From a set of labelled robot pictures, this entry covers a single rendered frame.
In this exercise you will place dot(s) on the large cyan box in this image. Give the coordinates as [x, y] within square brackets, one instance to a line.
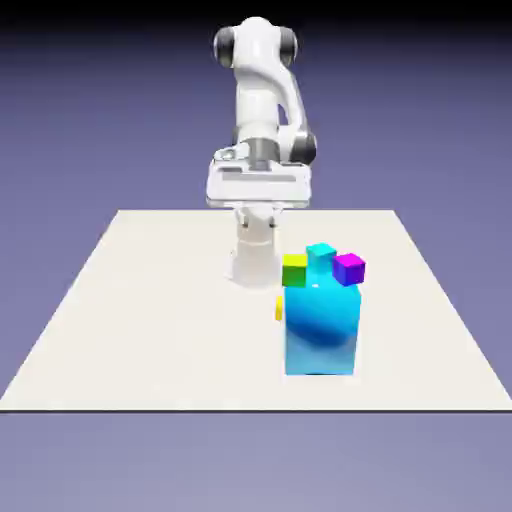
[320, 328]

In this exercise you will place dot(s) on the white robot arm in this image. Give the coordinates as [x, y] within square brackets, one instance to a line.
[256, 80]

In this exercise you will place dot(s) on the small cyan cube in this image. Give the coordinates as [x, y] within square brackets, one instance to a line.
[320, 256]

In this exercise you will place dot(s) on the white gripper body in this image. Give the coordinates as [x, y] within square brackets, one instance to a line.
[256, 192]

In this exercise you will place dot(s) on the small purple cube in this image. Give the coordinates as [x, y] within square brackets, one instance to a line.
[348, 270]

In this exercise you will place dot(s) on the small green cube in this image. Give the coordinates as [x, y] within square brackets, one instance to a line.
[294, 274]

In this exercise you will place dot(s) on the small yellow cube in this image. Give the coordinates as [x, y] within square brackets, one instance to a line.
[279, 308]

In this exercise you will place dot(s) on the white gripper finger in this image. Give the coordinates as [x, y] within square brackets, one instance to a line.
[274, 218]
[243, 218]

